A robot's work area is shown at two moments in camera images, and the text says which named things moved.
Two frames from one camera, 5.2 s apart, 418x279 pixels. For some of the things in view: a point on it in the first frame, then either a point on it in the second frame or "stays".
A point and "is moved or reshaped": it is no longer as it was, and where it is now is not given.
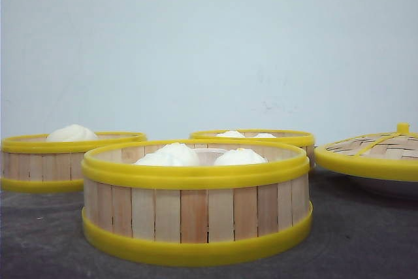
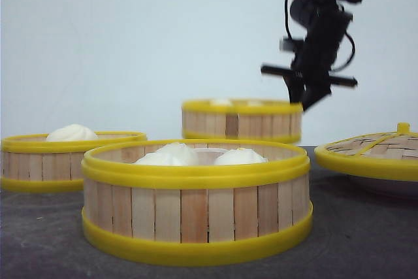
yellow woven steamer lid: [390, 155] stays
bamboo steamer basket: [305, 140] is moved or reshaped
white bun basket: [230, 134] → [221, 102]
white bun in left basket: [74, 132] stays
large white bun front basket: [174, 154] stays
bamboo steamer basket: [31, 163] stays
